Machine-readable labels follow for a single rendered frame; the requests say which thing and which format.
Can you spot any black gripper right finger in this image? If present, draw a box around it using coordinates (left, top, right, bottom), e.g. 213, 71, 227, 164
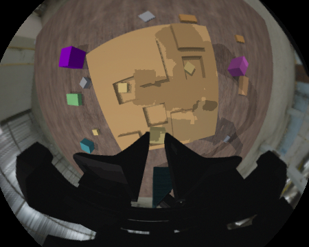
165, 132, 242, 202

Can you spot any teal block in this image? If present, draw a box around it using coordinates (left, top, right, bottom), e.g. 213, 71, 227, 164
80, 138, 94, 154

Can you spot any light green flat block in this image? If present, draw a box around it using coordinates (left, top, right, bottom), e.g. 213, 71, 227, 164
67, 93, 82, 106

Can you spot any tan puzzle board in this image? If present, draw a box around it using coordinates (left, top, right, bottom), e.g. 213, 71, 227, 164
86, 23, 218, 151

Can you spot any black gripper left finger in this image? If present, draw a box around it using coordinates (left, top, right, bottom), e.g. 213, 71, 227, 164
73, 132, 150, 202

